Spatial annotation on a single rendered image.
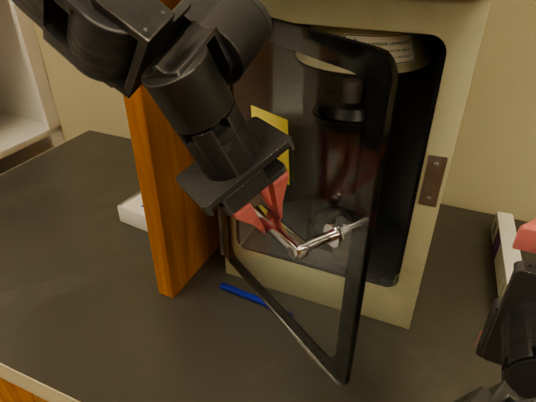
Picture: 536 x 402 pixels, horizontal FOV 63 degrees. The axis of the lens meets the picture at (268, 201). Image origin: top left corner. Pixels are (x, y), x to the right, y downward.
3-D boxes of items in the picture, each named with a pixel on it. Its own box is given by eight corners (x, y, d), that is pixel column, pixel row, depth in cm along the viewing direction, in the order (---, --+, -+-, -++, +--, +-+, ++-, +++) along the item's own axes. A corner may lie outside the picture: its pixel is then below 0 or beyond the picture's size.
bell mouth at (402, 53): (321, 37, 70) (323, -1, 67) (437, 48, 64) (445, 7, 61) (277, 65, 56) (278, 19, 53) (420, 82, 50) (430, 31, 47)
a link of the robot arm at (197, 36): (120, 76, 33) (173, 73, 30) (169, 24, 36) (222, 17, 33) (167, 143, 38) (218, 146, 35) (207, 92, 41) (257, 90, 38)
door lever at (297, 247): (287, 208, 52) (288, 189, 50) (340, 251, 45) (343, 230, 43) (248, 222, 49) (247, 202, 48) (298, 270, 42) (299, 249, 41)
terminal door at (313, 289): (228, 255, 75) (212, 0, 54) (348, 390, 53) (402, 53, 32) (224, 257, 75) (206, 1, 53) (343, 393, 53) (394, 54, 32)
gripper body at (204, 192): (183, 191, 43) (140, 135, 38) (261, 128, 45) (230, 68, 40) (213, 222, 39) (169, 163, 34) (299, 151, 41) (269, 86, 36)
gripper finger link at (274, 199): (227, 230, 49) (187, 172, 43) (276, 190, 50) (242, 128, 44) (260, 263, 44) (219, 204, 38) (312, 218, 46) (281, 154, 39)
